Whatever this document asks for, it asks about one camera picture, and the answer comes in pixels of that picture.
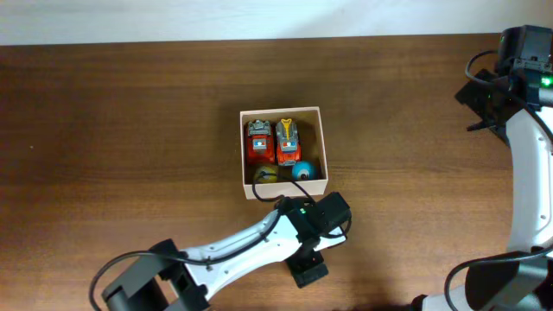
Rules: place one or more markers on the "blue toy ball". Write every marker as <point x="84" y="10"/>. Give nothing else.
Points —
<point x="304" y="171"/>

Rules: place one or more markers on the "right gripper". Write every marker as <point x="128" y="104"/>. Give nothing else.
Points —
<point x="473" y="96"/>

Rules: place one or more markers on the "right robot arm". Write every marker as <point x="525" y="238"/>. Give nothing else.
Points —
<point x="521" y="278"/>

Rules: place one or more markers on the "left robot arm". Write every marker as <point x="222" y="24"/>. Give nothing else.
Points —
<point x="295" y="232"/>

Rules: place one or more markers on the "red toy truck grey top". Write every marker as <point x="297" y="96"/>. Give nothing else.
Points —
<point x="260" y="142"/>

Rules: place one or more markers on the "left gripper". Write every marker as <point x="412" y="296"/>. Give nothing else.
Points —
<point x="302" y="269"/>

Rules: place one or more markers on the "yellow toy ball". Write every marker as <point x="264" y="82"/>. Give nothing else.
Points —
<point x="266" y="174"/>

